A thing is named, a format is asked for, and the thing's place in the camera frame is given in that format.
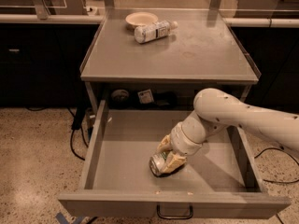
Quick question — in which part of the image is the green white 7up can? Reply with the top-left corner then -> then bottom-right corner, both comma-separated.
149,151 -> 172,177

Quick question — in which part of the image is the blue tape strip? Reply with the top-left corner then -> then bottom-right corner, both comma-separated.
55,213 -> 84,224

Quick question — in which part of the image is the white ceramic bowl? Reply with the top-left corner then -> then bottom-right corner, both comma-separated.
125,12 -> 158,29

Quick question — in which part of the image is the grey counter cabinet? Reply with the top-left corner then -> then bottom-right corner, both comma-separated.
80,8 -> 260,110

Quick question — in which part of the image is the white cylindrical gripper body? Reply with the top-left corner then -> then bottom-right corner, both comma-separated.
170,122 -> 202,156

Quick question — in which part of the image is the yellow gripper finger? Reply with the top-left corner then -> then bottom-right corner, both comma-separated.
161,151 -> 187,174
156,134 -> 172,153

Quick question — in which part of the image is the grey open drawer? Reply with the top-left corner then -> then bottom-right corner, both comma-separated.
59,103 -> 291,218

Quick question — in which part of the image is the clear plastic water bottle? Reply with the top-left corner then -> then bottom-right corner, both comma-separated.
135,21 -> 178,44

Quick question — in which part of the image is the black power adapter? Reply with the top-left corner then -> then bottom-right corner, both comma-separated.
71,107 -> 85,130

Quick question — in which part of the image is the white horizontal rail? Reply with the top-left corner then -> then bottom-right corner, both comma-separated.
0,14 -> 104,24

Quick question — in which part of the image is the round grey device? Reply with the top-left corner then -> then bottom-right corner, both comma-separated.
111,90 -> 130,105

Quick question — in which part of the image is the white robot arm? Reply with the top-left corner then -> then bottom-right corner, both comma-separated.
149,88 -> 299,176

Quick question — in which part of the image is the black drawer handle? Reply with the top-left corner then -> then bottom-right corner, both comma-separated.
156,204 -> 193,220

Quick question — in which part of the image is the black cable on floor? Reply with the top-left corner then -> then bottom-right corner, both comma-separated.
66,107 -> 92,161
254,147 -> 299,185

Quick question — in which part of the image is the white labelled tag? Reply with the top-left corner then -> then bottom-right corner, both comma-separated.
137,90 -> 154,104

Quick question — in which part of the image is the black cable on floor left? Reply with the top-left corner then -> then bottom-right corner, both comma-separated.
66,107 -> 92,161

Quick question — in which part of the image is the dark lower cabinet left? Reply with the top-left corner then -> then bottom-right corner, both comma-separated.
0,23 -> 97,107

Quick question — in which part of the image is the black cable on floor right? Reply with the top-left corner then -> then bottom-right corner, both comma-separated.
254,147 -> 299,185

